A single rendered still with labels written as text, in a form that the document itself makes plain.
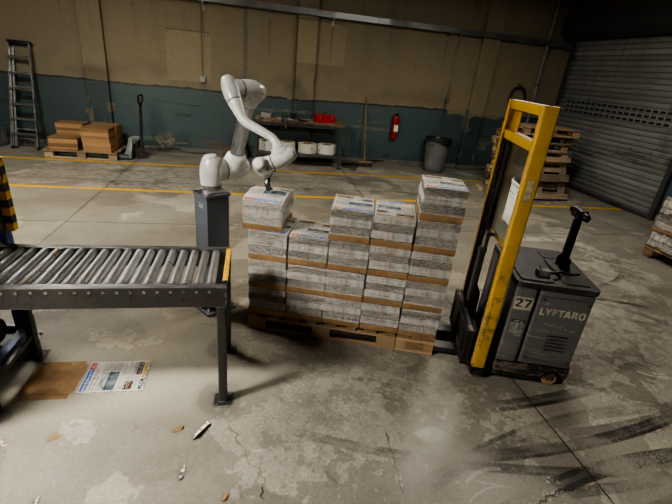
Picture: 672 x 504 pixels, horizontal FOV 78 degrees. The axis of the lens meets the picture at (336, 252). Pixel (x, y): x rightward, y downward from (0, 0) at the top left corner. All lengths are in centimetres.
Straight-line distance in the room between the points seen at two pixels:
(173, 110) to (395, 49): 480
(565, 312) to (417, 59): 769
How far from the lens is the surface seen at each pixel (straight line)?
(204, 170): 317
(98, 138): 885
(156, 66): 954
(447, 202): 281
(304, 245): 295
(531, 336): 317
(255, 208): 293
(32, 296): 255
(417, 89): 1002
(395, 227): 284
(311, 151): 892
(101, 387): 304
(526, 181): 266
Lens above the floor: 192
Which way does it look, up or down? 24 degrees down
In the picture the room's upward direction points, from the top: 6 degrees clockwise
